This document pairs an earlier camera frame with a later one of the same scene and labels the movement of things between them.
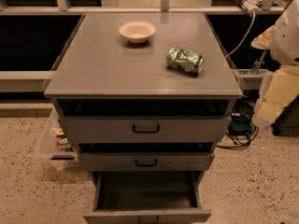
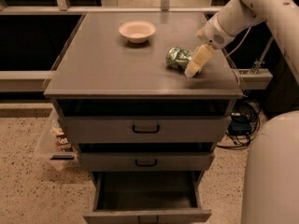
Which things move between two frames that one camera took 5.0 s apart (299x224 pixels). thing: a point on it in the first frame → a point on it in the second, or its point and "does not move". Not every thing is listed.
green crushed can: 184,60 does not move
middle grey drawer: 146,161 does not move
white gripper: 286,41 → 212,33
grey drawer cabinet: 145,97 does not move
